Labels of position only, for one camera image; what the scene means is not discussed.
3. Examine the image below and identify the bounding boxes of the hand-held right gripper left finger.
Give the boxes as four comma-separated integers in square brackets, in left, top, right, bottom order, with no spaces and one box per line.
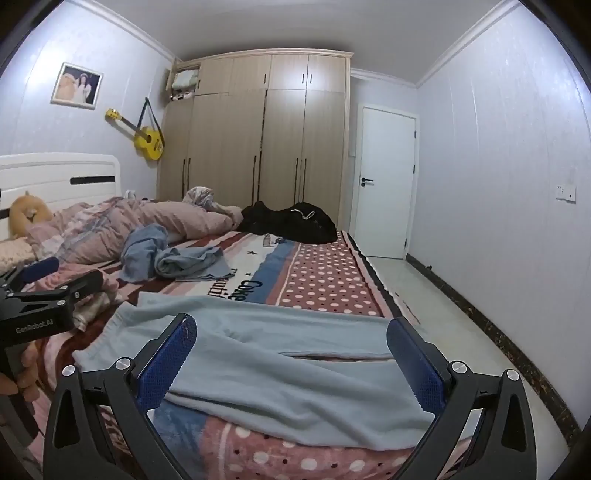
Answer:
[42,313,198,480]

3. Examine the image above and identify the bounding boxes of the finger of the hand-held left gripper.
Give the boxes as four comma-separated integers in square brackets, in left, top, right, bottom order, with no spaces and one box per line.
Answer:
[7,269,105,309]
[0,257,61,296]

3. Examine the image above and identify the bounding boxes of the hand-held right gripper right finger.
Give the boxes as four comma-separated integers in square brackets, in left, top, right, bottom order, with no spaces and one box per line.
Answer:
[386,316,539,480]

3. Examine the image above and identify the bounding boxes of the light blue pants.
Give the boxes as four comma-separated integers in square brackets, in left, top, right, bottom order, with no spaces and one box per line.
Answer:
[71,292,437,450]

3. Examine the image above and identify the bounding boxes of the person's left hand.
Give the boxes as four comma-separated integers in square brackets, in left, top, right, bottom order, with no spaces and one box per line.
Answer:
[0,342,43,402]

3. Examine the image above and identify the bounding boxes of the beige printed cloth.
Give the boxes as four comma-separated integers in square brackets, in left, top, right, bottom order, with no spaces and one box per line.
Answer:
[69,291,116,332]

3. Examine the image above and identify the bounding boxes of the floral pillow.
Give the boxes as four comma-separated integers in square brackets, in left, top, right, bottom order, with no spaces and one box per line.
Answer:
[0,239,38,274]

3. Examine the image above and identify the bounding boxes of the orange plush toy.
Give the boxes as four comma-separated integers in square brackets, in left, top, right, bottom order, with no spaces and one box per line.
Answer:
[9,191,54,240]

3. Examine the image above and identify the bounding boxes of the blue crumpled garment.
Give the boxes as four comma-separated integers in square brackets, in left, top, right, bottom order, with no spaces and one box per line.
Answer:
[120,224,171,284]

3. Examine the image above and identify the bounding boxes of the white headboard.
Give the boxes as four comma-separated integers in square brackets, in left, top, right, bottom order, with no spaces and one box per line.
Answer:
[0,153,123,241]

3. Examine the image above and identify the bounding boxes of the grey-blue crumpled garment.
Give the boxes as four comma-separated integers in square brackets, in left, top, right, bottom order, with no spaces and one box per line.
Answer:
[154,246,232,282]

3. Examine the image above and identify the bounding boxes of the pink checked quilt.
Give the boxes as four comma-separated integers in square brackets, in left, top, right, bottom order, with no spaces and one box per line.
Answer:
[25,187,243,266]

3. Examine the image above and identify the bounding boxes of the striped dotted bed blanket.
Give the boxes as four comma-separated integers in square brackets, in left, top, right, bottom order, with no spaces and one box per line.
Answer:
[0,228,476,480]

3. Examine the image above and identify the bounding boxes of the yellow guitar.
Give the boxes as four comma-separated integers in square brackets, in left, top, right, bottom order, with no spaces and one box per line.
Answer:
[105,97,165,161]

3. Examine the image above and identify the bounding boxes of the white door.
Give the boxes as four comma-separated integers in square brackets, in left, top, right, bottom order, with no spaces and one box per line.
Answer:
[349,105,419,260]

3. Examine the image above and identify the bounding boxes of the black garment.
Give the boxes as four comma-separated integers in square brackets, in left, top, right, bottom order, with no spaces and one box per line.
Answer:
[240,201,338,244]

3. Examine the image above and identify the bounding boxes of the folded bedding in wardrobe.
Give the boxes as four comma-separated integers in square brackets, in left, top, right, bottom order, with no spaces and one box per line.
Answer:
[170,69,199,100]

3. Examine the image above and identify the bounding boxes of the wooden wardrobe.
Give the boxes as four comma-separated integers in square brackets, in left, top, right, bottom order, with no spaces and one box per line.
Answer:
[157,52,354,232]

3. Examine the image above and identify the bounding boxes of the framed wall photo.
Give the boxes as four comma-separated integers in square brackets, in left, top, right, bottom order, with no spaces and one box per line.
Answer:
[51,62,103,110]

